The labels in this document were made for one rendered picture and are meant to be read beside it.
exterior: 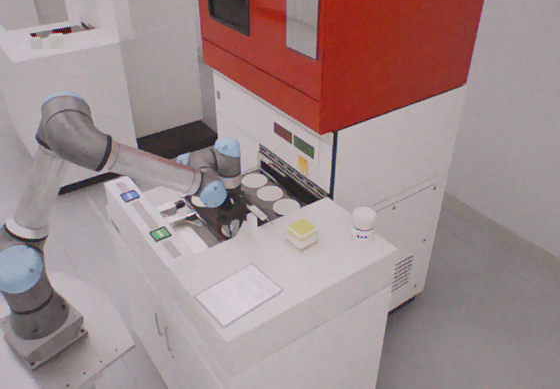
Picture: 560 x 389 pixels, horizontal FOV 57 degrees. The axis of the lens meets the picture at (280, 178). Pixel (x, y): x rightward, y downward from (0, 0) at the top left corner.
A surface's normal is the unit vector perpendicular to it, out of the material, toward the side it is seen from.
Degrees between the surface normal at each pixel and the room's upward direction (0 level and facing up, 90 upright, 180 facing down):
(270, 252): 0
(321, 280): 0
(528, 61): 90
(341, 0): 90
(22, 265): 11
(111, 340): 0
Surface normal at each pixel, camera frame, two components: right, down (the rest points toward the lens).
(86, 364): 0.00, -0.83
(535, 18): -0.82, 0.32
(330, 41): 0.57, 0.45
